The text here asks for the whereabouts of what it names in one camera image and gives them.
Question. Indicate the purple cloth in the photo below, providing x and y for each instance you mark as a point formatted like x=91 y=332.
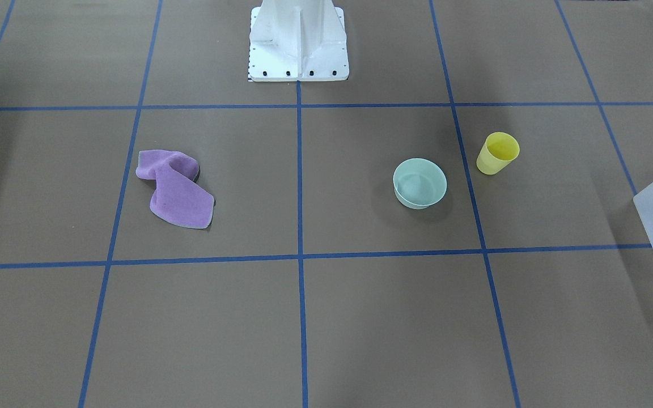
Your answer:
x=177 y=198

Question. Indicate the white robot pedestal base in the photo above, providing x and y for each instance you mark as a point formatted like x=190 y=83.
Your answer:
x=297 y=41

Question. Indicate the yellow plastic cup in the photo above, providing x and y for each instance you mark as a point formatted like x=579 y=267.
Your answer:
x=498 y=151

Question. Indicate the mint green bowl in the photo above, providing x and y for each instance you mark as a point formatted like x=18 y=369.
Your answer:
x=419 y=183

